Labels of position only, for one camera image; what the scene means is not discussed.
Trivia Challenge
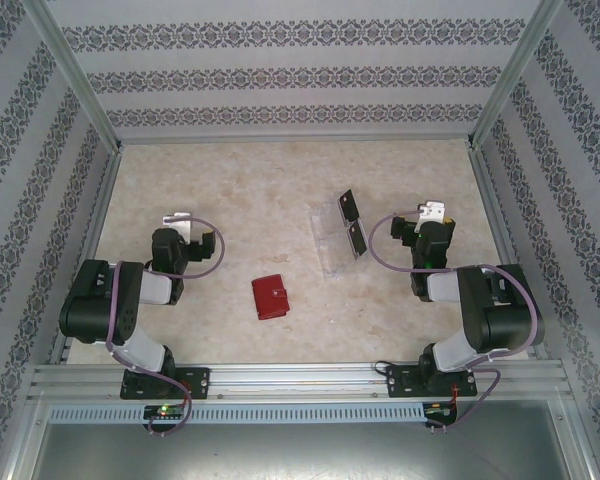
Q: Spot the clear acrylic card stand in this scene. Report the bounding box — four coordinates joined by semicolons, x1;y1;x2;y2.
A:
307;188;370;280

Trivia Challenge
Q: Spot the red leather card holder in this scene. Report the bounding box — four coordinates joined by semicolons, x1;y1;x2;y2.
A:
251;274;292;322

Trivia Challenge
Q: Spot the black credit card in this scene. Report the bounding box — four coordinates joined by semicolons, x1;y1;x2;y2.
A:
346;221;369;259
336;188;361;222

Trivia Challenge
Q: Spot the grey metal sheet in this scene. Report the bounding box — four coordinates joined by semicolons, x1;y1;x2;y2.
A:
29;422;589;480

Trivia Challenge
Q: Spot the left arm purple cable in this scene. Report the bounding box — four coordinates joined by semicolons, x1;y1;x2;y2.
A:
104;214;226;437

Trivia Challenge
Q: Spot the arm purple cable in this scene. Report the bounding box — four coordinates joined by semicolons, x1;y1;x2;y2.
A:
368;210;539;434
104;214;226;437

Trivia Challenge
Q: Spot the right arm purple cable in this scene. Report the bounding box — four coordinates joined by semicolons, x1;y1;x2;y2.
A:
368;210;539;434

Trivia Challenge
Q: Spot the aluminium table side rail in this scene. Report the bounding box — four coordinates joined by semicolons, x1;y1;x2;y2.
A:
48;149;126;365
467;147;551;360

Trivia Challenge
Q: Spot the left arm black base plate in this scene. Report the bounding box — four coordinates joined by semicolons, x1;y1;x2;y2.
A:
119;366;212;401

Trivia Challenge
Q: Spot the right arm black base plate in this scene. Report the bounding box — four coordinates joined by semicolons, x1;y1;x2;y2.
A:
385;364;479;399

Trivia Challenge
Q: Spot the thin aluminium frame rail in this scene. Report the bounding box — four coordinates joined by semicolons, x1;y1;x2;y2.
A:
117;133;474;147

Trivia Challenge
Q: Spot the wide aluminium mounting rail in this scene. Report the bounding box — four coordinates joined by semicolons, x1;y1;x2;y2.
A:
28;362;577;402

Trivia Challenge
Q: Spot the aluminium frame post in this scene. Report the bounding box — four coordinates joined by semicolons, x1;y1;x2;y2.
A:
25;0;125;154
465;0;565;150

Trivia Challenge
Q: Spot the slotted grey cable duct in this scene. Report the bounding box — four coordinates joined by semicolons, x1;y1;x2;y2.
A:
47;402;427;424

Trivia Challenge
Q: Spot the aluminium frame leg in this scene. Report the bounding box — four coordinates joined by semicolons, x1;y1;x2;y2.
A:
0;394;51;480
549;394;600;480

